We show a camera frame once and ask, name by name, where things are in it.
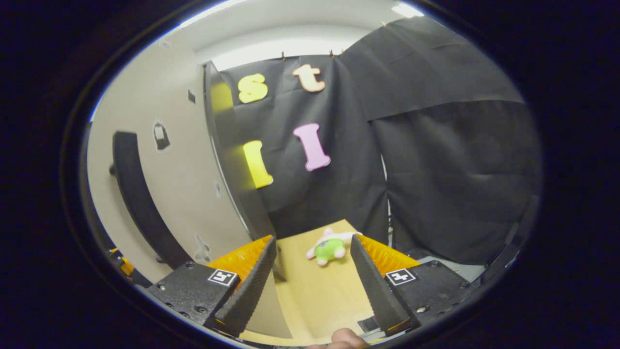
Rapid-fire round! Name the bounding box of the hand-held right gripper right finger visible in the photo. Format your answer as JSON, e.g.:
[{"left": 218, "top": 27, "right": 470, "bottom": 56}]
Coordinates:
[{"left": 350, "top": 235, "right": 481, "bottom": 338}]

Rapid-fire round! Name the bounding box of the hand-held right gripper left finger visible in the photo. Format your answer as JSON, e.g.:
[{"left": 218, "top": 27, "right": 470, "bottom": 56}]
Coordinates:
[{"left": 145, "top": 235, "right": 278, "bottom": 338}]

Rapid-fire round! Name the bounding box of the black cabinet door handle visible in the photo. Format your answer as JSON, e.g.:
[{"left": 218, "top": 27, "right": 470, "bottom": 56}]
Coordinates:
[{"left": 110, "top": 131, "right": 195, "bottom": 270}]

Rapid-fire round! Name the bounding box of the beige cabinet door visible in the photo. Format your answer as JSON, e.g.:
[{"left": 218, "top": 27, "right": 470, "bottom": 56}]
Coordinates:
[{"left": 87, "top": 29, "right": 292, "bottom": 340}]

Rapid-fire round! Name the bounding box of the green and pink plush toy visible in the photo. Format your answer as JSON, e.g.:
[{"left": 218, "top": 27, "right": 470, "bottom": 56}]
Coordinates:
[{"left": 306, "top": 227, "right": 362, "bottom": 267}]

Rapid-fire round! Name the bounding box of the black backdrop cloth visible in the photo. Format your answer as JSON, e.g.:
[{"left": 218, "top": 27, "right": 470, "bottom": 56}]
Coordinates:
[{"left": 218, "top": 17, "right": 543, "bottom": 268}]

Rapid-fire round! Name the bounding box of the ceiling light panel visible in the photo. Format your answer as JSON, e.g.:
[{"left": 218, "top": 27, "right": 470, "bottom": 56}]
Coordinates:
[{"left": 391, "top": 2, "right": 426, "bottom": 19}]

